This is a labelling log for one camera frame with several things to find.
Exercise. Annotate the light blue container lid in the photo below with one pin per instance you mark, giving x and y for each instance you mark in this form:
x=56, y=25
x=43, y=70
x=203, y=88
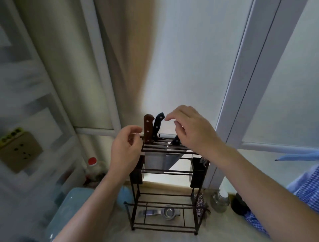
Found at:
x=67, y=212

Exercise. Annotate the person's left hand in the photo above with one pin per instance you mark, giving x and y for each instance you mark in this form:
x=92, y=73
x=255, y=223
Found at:
x=123, y=154

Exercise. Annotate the person's left forearm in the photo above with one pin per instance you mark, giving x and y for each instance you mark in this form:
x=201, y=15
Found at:
x=94, y=207

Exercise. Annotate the white window frame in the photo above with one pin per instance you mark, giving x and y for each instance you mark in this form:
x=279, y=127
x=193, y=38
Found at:
x=249, y=74

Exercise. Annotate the black round pot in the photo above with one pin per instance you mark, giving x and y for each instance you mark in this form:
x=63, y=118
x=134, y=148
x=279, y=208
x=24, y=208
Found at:
x=239, y=205

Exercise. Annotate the light blue round object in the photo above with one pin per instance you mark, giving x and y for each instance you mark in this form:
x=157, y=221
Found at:
x=124, y=197

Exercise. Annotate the person's right thumb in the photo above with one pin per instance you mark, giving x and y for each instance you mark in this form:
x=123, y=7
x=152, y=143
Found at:
x=179, y=127

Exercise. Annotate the beige wall socket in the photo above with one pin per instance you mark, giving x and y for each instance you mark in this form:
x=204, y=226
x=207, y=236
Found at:
x=20, y=150

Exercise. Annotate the black utensil holder cup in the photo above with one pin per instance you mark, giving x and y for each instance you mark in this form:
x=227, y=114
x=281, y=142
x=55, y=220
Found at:
x=199, y=175
x=136, y=172

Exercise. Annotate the metal lemon squeezer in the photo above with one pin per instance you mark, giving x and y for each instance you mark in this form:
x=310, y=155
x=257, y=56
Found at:
x=162, y=213

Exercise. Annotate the blue checked cloth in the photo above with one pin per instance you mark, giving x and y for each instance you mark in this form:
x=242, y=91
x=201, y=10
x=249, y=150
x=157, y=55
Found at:
x=299, y=192

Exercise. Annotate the black metal knife rack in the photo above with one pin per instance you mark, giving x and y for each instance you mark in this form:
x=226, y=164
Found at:
x=164, y=197

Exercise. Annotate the person's left thumb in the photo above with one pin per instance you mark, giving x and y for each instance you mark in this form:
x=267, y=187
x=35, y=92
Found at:
x=133, y=130

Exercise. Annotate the utensils in holder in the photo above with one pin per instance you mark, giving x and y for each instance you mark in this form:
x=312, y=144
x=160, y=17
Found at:
x=204, y=161

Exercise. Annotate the blue cloth strip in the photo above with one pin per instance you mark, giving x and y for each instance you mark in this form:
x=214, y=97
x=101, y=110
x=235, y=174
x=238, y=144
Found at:
x=299, y=156

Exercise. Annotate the glass jar with metal lid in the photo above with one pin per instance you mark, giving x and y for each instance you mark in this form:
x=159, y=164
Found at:
x=220, y=200

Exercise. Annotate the person's right hand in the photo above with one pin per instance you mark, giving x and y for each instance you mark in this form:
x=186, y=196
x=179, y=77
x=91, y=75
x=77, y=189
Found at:
x=196, y=132

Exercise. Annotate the red capped plastic bottle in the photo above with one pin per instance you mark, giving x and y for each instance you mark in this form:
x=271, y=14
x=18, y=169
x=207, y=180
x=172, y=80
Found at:
x=96, y=170

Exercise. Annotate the person's right forearm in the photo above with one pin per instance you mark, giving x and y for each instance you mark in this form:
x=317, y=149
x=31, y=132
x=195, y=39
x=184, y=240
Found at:
x=256, y=192

